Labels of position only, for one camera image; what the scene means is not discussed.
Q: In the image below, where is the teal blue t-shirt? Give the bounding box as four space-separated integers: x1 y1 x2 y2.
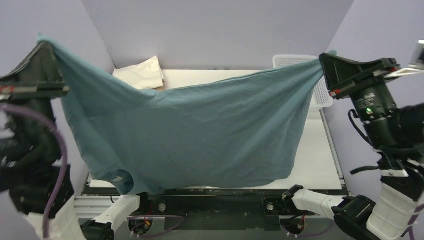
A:
37 34 324 195

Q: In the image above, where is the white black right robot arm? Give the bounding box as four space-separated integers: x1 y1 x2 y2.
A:
282 53 424 240

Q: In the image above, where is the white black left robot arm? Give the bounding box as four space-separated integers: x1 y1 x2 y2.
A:
0 41 149 240

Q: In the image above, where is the white perforated plastic basket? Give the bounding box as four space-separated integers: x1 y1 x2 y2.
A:
272 54 334 112

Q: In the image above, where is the folded cream t-shirt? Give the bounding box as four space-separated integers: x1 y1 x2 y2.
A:
112 55 165 90

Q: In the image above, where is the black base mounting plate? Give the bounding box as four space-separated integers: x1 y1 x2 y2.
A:
82 187 349 232

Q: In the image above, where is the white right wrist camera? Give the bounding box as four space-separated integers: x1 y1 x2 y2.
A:
384 39 424 79

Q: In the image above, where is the aluminium extrusion rail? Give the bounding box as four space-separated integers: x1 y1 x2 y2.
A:
74 196 102 219

